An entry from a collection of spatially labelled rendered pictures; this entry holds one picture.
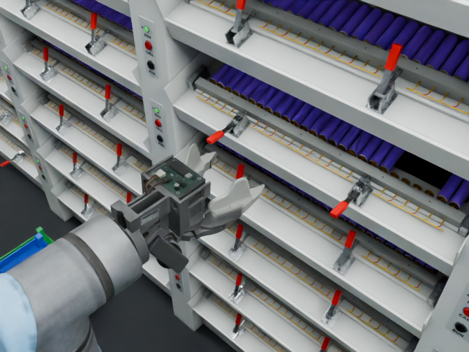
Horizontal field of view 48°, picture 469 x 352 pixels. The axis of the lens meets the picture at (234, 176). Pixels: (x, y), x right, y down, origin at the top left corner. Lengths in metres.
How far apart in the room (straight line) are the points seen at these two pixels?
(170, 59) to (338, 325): 0.65
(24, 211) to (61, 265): 1.64
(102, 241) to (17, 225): 1.59
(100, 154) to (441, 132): 1.05
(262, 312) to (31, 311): 0.90
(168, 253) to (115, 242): 0.12
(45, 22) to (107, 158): 0.40
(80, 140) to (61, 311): 1.09
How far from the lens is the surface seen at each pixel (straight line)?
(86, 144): 1.60
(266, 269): 1.24
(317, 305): 1.20
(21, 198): 2.28
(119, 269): 0.60
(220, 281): 1.45
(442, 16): 0.67
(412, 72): 0.78
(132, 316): 1.81
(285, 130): 0.95
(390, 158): 0.91
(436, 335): 0.98
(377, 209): 0.88
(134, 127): 1.33
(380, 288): 1.02
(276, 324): 1.38
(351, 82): 0.80
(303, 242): 1.06
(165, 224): 0.66
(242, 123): 0.99
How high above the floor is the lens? 1.52
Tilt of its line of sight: 44 degrees down
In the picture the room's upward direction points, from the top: straight up
